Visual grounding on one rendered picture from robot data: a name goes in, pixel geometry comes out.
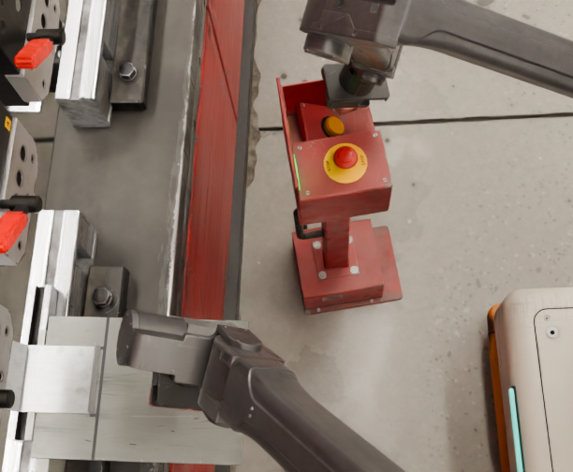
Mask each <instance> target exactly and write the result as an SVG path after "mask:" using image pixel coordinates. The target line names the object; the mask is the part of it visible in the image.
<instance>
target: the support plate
mask: <svg viewBox="0 0 573 472"><path fill-rule="evenodd" d="M122 320H123V318H122V317H110V324H109V333H108V342H107V350H106V359H105V367H104V375H103V385H102V393H101V402H100V410H99V419H98V427H97V437H96V445H95V459H94V460H91V458H92V449H93V441H94V432H95V424H96V417H90V414H77V413H42V412H37V415H36V423H35V430H34V437H33V444H32V451H31V458H35V459H61V460H88V461H114V462H142V463H168V464H195V465H242V448H243V434H242V433H239V432H234V431H233V430H232V429H231V428H224V427H220V426H217V425H215V424H213V423H211V422H209V421H208V419H207V418H206V416H205V415H204V413H203V411H201V412H199V411H190V410H181V409H172V408H163V407H154V406H149V394H150V388H151V387H152V378H153V372H151V371H145V370H140V369H135V368H132V367H128V366H122V365H118V363H117V360H116V346H117V339H118V333H119V330H120V326H121V323H122ZM106 322H107V318H106V317H49V325H48V331H47V339H46V346H71V347H94V346H95V344H98V345H99V346H100V347H103V346H104V339H105V330H106ZM102 356H103V349H100V358H99V366H98V375H97V384H96V393H95V410H94V414H96V408H97V399H98V390H99V381H100V373H101V364H102Z"/></svg>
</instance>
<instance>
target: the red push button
mask: <svg viewBox="0 0 573 472"><path fill-rule="evenodd" d="M333 161H334V163H335V165H336V166H337V167H339V168H341V169H350V168H352V167H354V166H355V165H356V163H357V161H358V154H357V152H356V151H355V150H354V149H353V148H351V147H349V146H342V147H340V148H338V149H337V150H336V151H335V153H334V155H333Z"/></svg>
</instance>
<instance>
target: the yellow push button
mask: <svg viewBox="0 0 573 472"><path fill-rule="evenodd" d="M324 129H325V131H326V132H327V134H328V135H330V136H331V137H336V136H341V135H342V134H343V133H344V131H345V128H344V125H343V123H342V121H341V120H340V119H338V118H337V117H335V116H330V117H329V118H328V119H326V120H325V122H324Z"/></svg>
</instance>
